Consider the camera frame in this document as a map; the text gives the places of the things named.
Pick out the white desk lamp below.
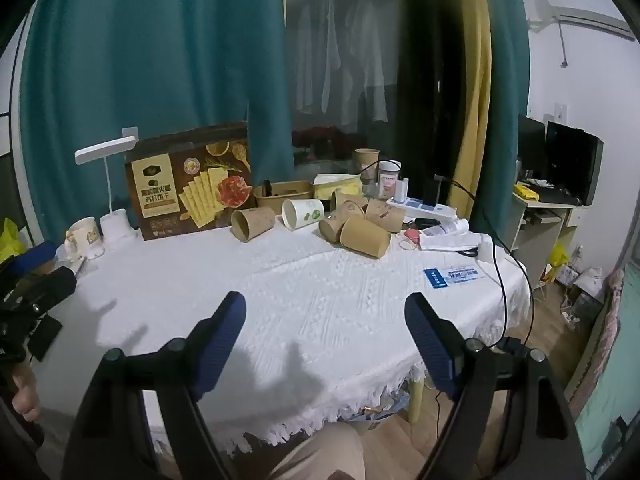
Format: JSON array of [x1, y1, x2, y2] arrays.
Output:
[[75, 136, 139, 246]]

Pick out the brown cracker box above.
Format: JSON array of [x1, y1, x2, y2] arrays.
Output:
[[124, 124, 254, 242]]

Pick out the white printed papers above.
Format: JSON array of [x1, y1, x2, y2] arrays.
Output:
[[417, 219, 471, 251]]

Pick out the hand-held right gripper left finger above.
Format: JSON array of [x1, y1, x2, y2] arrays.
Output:
[[62, 290, 247, 480]]

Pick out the clear jar with white lid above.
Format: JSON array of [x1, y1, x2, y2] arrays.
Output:
[[378, 160, 403, 199]]

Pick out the white power strip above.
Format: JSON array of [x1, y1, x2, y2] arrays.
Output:
[[387, 197, 459, 222]]

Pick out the black power cable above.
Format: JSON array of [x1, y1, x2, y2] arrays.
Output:
[[434, 175, 534, 352]]

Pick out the light wooden computer desk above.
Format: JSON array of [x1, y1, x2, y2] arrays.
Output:
[[502, 191, 589, 292]]

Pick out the yellow curtain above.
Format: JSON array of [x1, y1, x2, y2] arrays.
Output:
[[451, 0, 494, 227]]

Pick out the kraft paper cup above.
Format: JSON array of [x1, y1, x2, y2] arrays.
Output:
[[355, 148, 381, 181], [230, 206, 277, 242], [365, 198, 406, 234], [330, 191, 369, 214], [319, 201, 366, 245], [340, 215, 392, 260]]

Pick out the person's left hand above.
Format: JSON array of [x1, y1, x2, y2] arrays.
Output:
[[10, 360, 44, 424]]

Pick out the white textured tablecloth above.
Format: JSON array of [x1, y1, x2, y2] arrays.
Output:
[[30, 205, 532, 457]]

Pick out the yellow plastic bag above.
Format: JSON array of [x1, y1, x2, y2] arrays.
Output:
[[0, 217, 25, 262], [546, 241, 571, 282]]

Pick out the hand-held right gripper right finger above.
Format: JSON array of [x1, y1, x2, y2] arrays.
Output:
[[404, 292, 588, 480]]

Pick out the white air conditioner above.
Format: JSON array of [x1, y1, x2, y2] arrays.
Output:
[[529, 0, 637, 42]]

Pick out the white and blue ticket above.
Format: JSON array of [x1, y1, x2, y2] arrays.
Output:
[[443, 265, 481, 286]]

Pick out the black computer monitor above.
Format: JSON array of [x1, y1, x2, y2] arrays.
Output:
[[544, 121, 605, 206]]

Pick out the pink blanket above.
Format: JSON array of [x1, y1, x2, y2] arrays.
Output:
[[564, 267, 627, 417]]

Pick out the wooden table leg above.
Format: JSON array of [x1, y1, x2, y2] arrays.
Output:
[[409, 379, 426, 424]]

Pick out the wide teal curtain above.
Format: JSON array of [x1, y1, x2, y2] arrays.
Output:
[[20, 0, 296, 242]]

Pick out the yellow tissue box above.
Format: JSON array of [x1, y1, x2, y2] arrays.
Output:
[[313, 173, 364, 201]]

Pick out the white printed mug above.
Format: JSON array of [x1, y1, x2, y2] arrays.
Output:
[[65, 216, 105, 261]]

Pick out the kraft paper bowl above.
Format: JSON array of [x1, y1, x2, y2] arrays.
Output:
[[253, 180, 315, 211]]

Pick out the hanging white clothes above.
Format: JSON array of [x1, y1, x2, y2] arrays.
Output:
[[294, 0, 389, 127]]

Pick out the narrow teal curtain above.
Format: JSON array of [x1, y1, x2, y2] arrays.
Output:
[[479, 0, 531, 252]]

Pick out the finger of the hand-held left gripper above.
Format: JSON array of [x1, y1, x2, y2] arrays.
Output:
[[11, 241, 59, 275], [19, 266, 78, 314]]

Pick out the white cup with green print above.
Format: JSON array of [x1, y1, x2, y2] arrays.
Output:
[[281, 198, 326, 233]]

